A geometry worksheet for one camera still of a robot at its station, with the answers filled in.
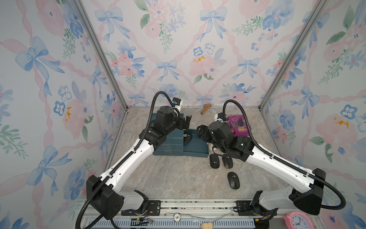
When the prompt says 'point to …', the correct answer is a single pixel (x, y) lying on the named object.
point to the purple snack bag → (238, 124)
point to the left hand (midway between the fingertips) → (184, 113)
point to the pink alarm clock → (297, 220)
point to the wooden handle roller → (206, 106)
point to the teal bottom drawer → (196, 147)
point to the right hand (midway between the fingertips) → (204, 130)
